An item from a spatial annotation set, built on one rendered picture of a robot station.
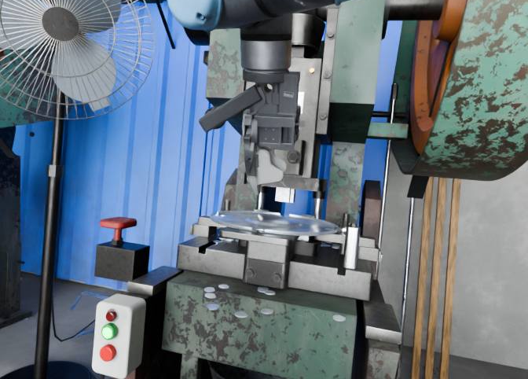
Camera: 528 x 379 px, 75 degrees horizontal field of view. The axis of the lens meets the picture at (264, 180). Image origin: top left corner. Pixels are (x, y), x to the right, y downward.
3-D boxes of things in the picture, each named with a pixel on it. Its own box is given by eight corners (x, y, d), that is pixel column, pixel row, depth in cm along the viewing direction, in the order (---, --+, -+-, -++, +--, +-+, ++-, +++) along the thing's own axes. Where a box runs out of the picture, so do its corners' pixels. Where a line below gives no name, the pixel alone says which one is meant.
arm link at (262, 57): (233, 40, 48) (247, 37, 55) (235, 75, 50) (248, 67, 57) (287, 41, 46) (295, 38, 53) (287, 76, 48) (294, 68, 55)
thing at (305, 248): (316, 256, 82) (317, 244, 82) (236, 244, 87) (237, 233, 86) (321, 244, 97) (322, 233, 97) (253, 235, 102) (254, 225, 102)
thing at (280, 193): (292, 203, 88) (294, 188, 88) (274, 200, 89) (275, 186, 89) (294, 202, 91) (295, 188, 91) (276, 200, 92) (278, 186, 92)
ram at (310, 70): (310, 178, 77) (324, 44, 76) (247, 172, 80) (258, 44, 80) (317, 178, 94) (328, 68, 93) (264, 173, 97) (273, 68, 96)
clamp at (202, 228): (247, 242, 91) (251, 204, 90) (188, 234, 95) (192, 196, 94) (253, 239, 96) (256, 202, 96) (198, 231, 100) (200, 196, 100)
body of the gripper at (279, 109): (293, 156, 53) (296, 75, 48) (239, 152, 55) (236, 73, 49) (298, 140, 60) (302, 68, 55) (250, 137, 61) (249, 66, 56)
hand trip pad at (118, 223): (118, 258, 73) (120, 222, 73) (93, 254, 74) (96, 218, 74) (137, 251, 80) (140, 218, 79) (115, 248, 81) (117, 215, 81)
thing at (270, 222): (335, 243, 62) (336, 238, 62) (187, 222, 68) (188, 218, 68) (339, 222, 90) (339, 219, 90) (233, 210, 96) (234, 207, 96)
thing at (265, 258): (285, 313, 61) (292, 237, 61) (211, 299, 64) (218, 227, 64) (302, 274, 85) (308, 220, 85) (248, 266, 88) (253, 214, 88)
